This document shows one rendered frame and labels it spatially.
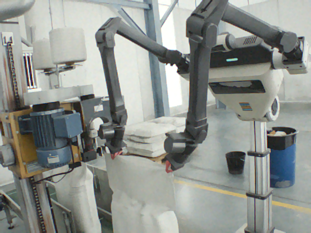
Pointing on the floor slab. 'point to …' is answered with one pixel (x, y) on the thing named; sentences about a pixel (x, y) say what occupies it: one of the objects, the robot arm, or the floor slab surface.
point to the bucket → (235, 161)
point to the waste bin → (282, 156)
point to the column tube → (23, 191)
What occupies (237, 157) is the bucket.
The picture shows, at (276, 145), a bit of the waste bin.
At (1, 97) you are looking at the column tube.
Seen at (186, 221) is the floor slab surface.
